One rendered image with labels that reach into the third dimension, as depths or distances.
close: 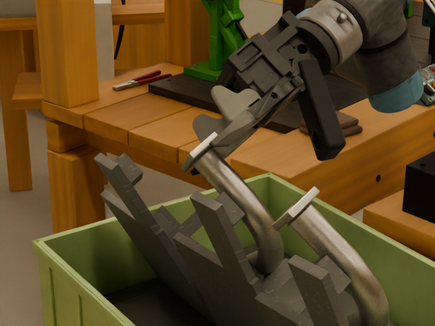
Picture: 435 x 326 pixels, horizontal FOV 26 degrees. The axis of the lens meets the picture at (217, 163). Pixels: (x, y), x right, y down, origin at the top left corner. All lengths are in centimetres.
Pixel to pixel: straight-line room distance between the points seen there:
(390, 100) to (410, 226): 44
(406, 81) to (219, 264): 34
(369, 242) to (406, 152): 65
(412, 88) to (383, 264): 27
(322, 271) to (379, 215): 78
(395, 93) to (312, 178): 52
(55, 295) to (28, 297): 177
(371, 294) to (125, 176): 36
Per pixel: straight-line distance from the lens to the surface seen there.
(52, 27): 203
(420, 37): 257
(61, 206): 219
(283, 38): 111
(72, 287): 124
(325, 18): 112
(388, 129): 190
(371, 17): 115
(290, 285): 143
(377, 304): 94
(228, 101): 102
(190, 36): 229
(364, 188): 188
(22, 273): 322
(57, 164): 215
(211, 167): 104
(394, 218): 165
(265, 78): 107
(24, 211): 365
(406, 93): 123
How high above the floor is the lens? 157
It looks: 23 degrees down
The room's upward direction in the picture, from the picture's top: straight up
